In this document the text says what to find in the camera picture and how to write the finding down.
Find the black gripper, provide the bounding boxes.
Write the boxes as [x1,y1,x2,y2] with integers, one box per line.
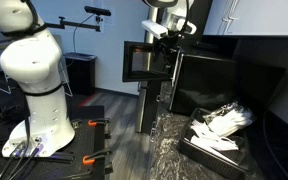
[153,30,185,69]

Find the black microwave door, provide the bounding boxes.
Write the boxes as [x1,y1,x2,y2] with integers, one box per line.
[122,40,182,83]

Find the white lower cabinets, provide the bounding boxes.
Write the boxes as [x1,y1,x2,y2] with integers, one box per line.
[134,79,172,180]

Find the white cabinets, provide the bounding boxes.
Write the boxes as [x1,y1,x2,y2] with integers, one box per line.
[134,79,172,180]
[202,0,288,37]

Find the black cabinet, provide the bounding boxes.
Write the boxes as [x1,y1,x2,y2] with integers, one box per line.
[63,51,97,96]

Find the red floor tape strip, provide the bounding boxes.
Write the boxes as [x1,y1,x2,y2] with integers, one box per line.
[78,94,97,108]

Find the orange tipped black clamp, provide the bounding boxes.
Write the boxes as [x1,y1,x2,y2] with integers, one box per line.
[87,117,111,128]
[82,148,113,167]

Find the bag of white plastic cutlery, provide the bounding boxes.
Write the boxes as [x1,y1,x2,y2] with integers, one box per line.
[202,101,257,138]
[188,119,240,158]

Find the white upper cabinets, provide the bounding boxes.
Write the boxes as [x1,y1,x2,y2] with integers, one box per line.
[202,0,288,37]

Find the black plastic tray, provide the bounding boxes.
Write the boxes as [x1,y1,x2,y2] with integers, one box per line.
[177,107,252,180]

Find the black breadboard robot table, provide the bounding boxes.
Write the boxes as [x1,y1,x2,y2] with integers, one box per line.
[0,104,113,180]

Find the black camera bar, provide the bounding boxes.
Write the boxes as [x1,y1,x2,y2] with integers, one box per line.
[83,5,112,24]

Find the black power cable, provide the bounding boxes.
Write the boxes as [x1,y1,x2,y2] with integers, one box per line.
[262,109,287,180]

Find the black base cable bundle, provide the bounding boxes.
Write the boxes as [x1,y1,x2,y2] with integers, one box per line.
[0,96,43,180]

